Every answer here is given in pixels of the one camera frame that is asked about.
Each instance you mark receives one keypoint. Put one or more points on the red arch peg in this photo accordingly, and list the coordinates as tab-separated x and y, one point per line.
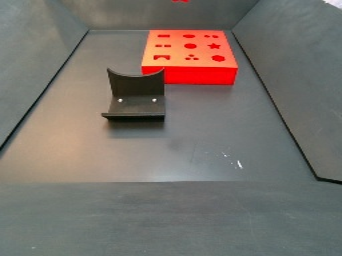
183	1

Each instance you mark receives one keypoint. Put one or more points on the black curved holder stand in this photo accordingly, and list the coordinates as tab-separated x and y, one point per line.
138	96

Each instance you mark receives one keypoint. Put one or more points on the red shape sorter board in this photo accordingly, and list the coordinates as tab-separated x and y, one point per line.
194	56

